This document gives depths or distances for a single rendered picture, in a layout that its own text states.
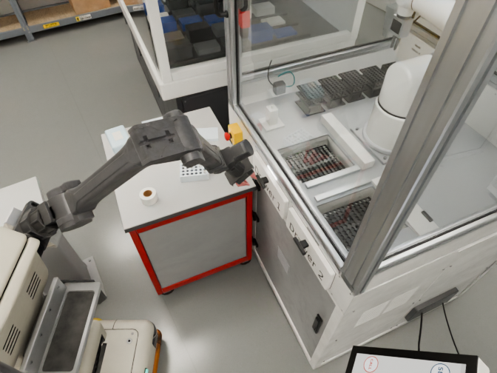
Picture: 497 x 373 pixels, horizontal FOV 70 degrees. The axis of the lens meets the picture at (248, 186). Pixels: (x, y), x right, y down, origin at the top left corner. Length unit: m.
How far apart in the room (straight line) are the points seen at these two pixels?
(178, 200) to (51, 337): 0.73
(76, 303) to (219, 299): 1.17
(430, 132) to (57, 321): 0.96
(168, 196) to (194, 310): 0.79
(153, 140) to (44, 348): 0.60
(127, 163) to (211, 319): 1.48
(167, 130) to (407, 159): 0.46
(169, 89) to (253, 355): 1.44
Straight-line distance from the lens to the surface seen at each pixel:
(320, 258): 1.19
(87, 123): 3.35
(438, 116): 0.65
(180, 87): 1.98
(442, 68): 0.63
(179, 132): 0.72
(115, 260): 2.37
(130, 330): 1.84
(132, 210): 1.56
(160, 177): 1.65
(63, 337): 1.06
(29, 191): 1.82
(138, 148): 0.69
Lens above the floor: 1.95
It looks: 50 degrees down
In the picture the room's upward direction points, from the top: straight up
